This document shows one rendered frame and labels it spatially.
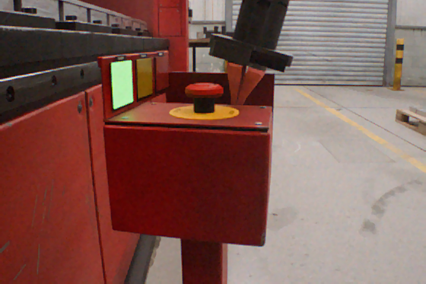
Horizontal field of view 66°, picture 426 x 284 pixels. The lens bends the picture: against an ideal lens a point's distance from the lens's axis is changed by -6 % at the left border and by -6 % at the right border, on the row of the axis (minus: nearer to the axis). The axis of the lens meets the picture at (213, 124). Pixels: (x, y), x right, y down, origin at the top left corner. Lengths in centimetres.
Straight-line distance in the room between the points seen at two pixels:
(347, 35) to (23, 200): 739
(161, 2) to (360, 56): 610
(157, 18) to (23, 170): 170
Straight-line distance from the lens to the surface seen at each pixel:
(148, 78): 44
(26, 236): 49
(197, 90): 34
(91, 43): 72
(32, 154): 49
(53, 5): 87
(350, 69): 769
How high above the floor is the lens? 85
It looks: 13 degrees down
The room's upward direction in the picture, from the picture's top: straight up
